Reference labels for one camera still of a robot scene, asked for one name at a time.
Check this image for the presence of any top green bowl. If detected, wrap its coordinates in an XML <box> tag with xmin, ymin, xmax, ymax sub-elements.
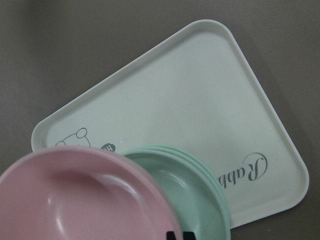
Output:
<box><xmin>123</xmin><ymin>144</ymin><xmax>231</xmax><ymax>240</ymax></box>

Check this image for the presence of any white rabbit print tray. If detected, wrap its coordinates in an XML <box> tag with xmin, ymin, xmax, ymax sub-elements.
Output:
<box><xmin>31</xmin><ymin>20</ymin><xmax>309</xmax><ymax>227</ymax></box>

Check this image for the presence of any small pink bowl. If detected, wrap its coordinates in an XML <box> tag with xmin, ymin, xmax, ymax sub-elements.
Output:
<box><xmin>0</xmin><ymin>146</ymin><xmax>180</xmax><ymax>240</ymax></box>

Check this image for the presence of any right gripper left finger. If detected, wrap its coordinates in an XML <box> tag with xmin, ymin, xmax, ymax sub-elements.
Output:
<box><xmin>165</xmin><ymin>226</ymin><xmax>181</xmax><ymax>240</ymax></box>

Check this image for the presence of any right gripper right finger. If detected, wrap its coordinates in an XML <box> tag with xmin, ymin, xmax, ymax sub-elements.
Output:
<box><xmin>182</xmin><ymin>226</ymin><xmax>196</xmax><ymax>240</ymax></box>

